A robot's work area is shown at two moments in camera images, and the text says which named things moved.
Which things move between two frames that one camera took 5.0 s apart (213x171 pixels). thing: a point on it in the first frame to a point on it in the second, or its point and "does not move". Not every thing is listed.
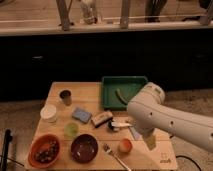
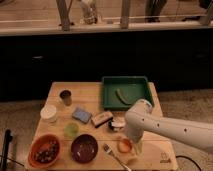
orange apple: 125,146 does not move
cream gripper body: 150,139 to 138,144
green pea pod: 120,97 does not move
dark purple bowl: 84,148 does not move
